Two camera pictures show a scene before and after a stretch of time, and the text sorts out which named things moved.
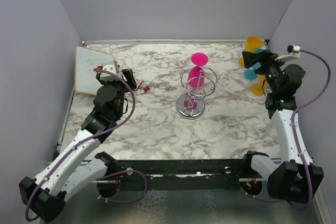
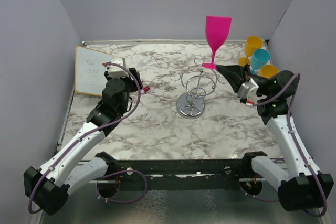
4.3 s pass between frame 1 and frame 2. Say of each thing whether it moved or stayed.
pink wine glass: moved
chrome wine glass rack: stayed
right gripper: moved
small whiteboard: stayed
